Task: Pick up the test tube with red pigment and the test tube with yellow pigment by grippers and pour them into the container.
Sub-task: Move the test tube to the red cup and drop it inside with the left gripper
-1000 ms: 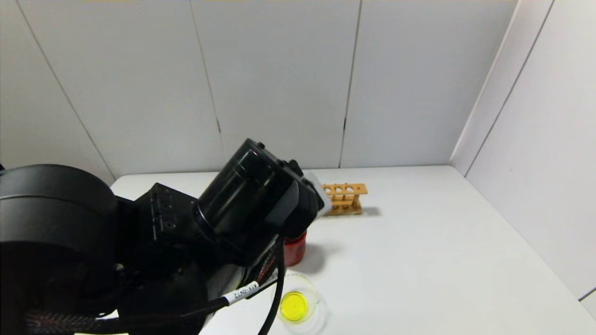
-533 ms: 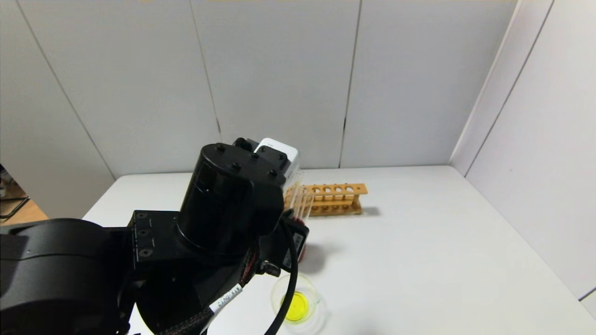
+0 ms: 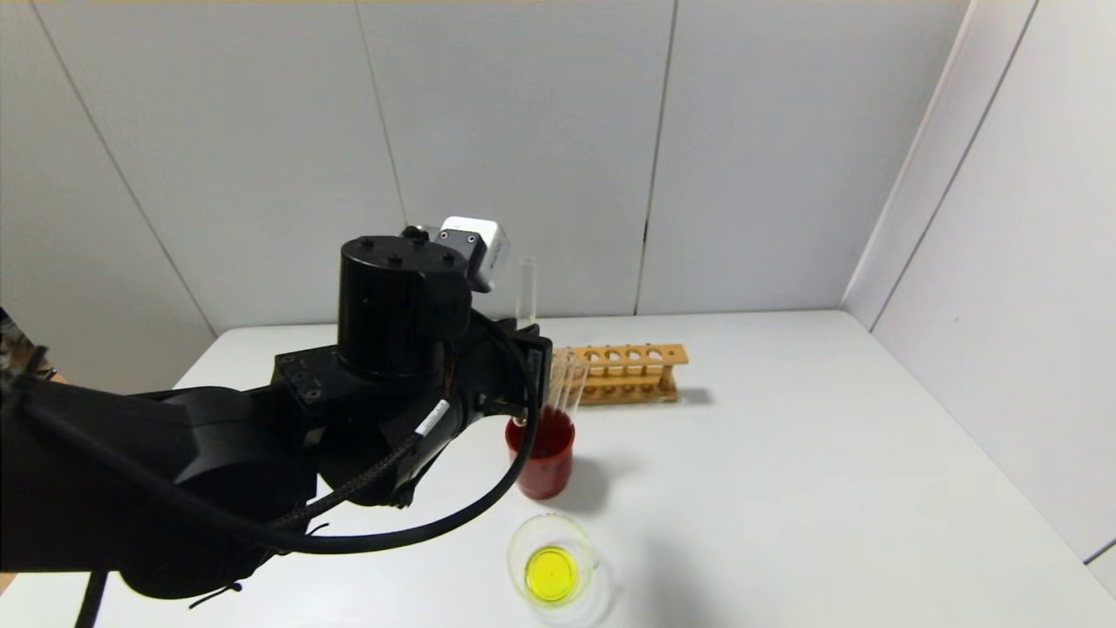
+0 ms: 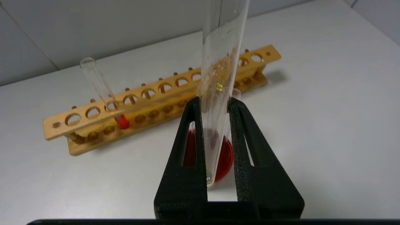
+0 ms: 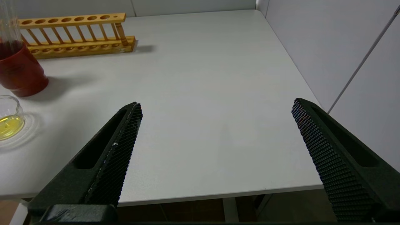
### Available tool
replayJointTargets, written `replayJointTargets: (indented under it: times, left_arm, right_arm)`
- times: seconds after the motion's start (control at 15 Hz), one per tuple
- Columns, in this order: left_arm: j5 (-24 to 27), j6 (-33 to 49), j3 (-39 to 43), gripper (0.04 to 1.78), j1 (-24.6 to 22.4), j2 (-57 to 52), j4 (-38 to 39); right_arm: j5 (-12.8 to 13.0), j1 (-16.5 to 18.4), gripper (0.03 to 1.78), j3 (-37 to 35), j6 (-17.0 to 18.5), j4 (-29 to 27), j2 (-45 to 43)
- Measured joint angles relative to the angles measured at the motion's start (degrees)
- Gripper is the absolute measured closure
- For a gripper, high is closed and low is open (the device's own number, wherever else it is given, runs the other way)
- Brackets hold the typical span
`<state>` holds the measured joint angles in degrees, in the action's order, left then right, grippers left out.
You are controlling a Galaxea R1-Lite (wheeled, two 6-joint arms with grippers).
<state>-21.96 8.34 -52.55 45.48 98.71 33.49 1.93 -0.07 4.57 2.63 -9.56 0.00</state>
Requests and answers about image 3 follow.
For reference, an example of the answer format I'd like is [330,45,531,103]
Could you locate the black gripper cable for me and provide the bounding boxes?
[0,324,543,556]

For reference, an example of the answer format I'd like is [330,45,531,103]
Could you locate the wooden test tube rack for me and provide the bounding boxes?
[558,344,690,406]

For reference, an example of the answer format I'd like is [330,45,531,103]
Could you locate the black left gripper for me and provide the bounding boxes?
[466,323,554,427]

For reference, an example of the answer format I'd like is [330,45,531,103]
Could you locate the clear glass beaker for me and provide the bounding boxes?
[507,512,614,627]

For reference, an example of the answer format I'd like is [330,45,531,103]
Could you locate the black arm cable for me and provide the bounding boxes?
[74,567,110,628]

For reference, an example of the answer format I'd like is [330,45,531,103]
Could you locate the test tube with yellow pigment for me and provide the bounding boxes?
[516,256,539,331]

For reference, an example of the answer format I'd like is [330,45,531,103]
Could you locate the red plastic cup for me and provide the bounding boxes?
[505,405,576,501]

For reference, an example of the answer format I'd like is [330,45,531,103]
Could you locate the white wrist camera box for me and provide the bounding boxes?
[436,216,510,293]

